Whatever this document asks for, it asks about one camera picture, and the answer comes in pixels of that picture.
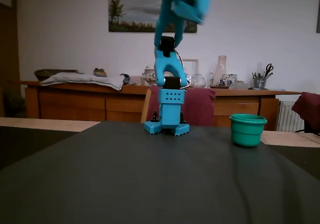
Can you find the lake landscape painting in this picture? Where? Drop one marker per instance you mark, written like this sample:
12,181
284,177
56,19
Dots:
130,9

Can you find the black table clamp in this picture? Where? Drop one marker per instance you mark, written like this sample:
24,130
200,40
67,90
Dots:
183,117
155,117

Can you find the wooden sideboard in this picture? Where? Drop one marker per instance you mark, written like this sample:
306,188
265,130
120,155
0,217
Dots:
75,104

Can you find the grey folded cloth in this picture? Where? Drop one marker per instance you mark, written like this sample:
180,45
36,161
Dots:
82,80

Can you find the metal pen cup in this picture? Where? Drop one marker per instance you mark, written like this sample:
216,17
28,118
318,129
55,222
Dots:
260,83

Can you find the dark wall frame edge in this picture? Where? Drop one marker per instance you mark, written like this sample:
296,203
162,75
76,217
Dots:
318,9

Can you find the white radiator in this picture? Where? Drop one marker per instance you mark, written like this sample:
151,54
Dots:
290,116

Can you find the small ceramic pot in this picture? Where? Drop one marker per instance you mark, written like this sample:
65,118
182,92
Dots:
100,72

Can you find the wooden chair back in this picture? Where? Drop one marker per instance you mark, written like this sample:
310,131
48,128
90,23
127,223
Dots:
145,106

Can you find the dark grey table mat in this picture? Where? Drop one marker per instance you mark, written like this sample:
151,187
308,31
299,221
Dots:
125,179

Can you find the pink conical glass vase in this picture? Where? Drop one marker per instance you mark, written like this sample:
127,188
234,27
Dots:
221,69

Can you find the round glass jar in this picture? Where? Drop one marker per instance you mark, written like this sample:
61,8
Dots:
198,81

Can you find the blue white ceramic piece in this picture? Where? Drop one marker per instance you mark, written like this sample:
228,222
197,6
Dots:
232,78

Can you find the dark shallow bowl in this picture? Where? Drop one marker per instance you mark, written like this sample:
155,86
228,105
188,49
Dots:
47,73

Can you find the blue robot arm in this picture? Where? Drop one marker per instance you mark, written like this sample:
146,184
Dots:
170,106

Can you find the white picture frame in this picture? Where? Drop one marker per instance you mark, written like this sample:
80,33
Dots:
192,64

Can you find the green plastic cup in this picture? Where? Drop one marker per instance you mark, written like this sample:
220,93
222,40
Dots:
247,131

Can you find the white ceramic teapot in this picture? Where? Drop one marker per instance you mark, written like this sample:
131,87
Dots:
149,75

